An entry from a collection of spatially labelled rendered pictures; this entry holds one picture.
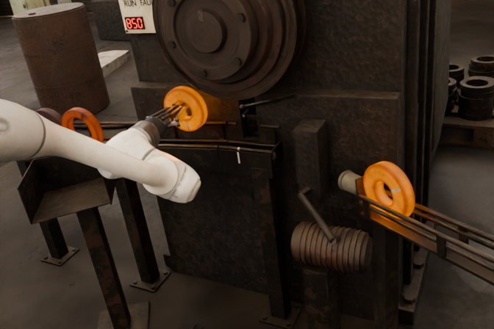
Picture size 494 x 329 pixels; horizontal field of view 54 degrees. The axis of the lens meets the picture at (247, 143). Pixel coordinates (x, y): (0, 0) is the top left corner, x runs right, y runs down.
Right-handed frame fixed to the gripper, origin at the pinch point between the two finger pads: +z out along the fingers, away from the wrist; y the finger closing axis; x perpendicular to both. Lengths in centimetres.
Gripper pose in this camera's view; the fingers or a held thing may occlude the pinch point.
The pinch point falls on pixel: (184, 104)
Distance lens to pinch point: 165.0
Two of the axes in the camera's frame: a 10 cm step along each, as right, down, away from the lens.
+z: 4.2, -4.8, 7.7
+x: -1.5, -8.7, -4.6
